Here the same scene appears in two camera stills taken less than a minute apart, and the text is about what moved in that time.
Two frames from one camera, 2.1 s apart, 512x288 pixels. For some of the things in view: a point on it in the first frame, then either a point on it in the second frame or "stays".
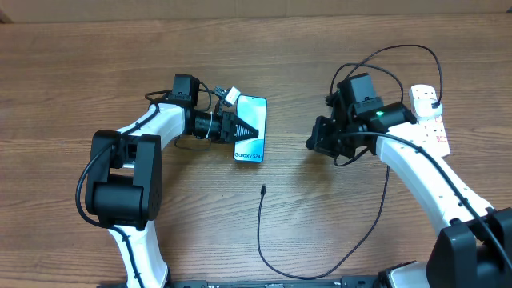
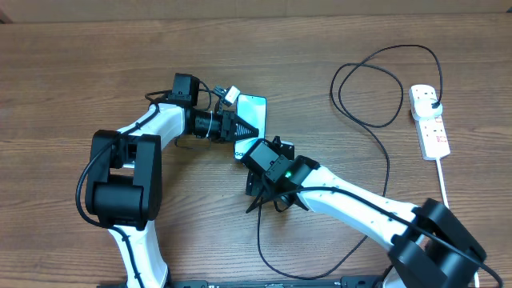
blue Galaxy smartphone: (254, 110) stays
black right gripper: (321, 142) → (259, 186)
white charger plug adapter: (423, 109) stays
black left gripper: (228, 121) stays
